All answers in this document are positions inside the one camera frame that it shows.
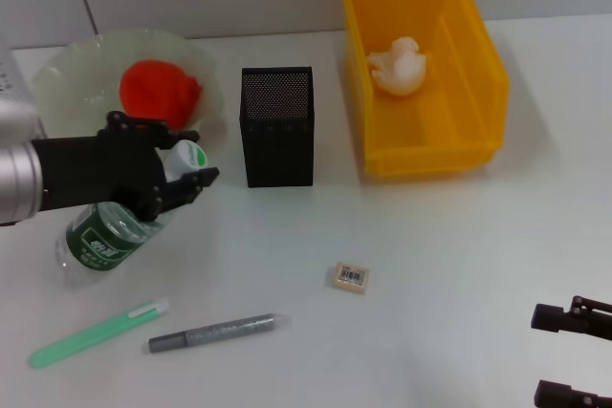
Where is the green pen with white cap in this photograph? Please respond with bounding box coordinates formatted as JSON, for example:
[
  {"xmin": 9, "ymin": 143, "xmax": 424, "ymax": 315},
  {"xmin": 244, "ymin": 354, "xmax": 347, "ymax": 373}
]
[{"xmin": 29, "ymin": 297, "xmax": 171, "ymax": 372}]

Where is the yellow plastic bin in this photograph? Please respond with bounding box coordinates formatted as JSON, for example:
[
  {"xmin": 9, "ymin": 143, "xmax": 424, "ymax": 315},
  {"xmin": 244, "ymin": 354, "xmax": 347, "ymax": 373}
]
[{"xmin": 338, "ymin": 0, "xmax": 511, "ymax": 181}]

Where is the clear green-label water bottle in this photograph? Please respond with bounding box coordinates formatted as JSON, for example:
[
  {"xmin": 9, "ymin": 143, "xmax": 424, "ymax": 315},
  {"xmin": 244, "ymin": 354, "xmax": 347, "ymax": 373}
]
[{"xmin": 53, "ymin": 139, "xmax": 210, "ymax": 289}]

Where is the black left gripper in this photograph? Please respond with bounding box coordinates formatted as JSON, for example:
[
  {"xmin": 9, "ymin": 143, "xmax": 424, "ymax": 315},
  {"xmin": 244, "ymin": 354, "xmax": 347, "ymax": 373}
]
[{"xmin": 30, "ymin": 110, "xmax": 221, "ymax": 222}]

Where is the black mesh pen holder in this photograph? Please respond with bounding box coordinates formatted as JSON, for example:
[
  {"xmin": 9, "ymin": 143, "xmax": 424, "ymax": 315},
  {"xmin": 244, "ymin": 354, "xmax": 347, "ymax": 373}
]
[{"xmin": 238, "ymin": 65, "xmax": 316, "ymax": 189}]

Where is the pale green glass fruit plate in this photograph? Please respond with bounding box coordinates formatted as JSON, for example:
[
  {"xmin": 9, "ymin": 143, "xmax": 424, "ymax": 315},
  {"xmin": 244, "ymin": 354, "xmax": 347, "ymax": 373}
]
[{"xmin": 31, "ymin": 28, "xmax": 227, "ymax": 161}]

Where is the grey glitter marker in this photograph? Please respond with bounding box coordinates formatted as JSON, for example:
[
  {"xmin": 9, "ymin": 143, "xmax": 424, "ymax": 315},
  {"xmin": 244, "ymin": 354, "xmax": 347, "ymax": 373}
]
[{"xmin": 147, "ymin": 312, "xmax": 294, "ymax": 354}]

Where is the white paper ball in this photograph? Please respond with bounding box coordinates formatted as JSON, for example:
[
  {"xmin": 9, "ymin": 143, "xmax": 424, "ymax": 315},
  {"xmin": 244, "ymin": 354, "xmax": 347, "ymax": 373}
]
[{"xmin": 366, "ymin": 35, "xmax": 428, "ymax": 97}]

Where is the beige eraser with barcode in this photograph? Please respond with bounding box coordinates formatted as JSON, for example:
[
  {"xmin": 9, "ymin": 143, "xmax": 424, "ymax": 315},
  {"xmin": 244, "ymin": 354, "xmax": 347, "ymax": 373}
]
[{"xmin": 329, "ymin": 261, "xmax": 372, "ymax": 293}]

